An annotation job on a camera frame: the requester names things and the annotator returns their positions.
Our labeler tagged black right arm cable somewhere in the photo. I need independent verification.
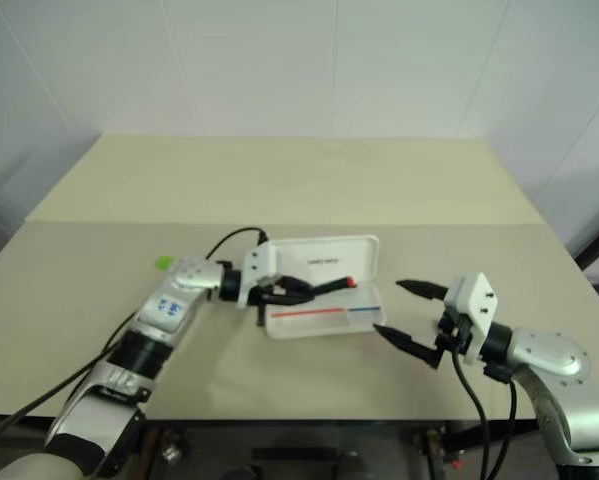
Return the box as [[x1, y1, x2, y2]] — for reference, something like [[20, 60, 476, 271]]
[[448, 344, 520, 480]]

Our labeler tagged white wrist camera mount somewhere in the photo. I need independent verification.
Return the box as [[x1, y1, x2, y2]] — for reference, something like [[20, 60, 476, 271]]
[[235, 241, 282, 309], [442, 272, 501, 364]]

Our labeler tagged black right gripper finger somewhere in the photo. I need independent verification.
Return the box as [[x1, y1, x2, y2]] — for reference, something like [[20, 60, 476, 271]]
[[395, 279, 451, 302], [373, 324, 443, 370]]

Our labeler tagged black marker with red cap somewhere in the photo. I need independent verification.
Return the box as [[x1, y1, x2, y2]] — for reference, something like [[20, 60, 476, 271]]
[[310, 276, 357, 298]]

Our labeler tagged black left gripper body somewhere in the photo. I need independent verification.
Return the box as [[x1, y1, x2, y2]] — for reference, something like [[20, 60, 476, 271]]
[[245, 277, 283, 327]]

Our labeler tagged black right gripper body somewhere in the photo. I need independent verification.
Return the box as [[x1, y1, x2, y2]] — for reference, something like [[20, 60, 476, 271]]
[[433, 309, 475, 362]]

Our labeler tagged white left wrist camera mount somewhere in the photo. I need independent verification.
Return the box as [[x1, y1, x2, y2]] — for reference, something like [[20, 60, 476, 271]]
[[235, 241, 282, 309]]

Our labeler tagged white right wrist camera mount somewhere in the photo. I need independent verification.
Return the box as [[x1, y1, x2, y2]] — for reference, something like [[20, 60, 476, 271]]
[[442, 272, 501, 364]]

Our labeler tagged white plastic pencil case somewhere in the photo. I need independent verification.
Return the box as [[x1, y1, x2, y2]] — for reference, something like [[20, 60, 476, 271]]
[[262, 235, 388, 342]]

